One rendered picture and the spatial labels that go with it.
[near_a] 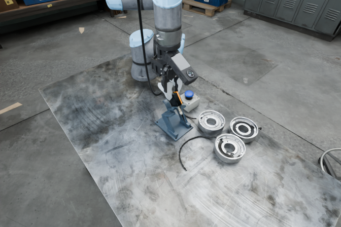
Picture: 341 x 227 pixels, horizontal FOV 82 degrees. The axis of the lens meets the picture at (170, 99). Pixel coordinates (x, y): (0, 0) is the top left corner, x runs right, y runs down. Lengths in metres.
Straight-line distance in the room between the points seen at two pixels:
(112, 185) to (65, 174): 1.09
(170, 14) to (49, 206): 1.49
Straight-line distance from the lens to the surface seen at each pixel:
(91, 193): 1.64
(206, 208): 0.68
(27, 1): 3.86
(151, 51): 0.97
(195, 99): 0.88
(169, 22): 0.55
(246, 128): 0.84
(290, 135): 2.09
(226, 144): 0.77
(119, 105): 0.94
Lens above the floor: 1.44
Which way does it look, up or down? 43 degrees down
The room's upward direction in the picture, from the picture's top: straight up
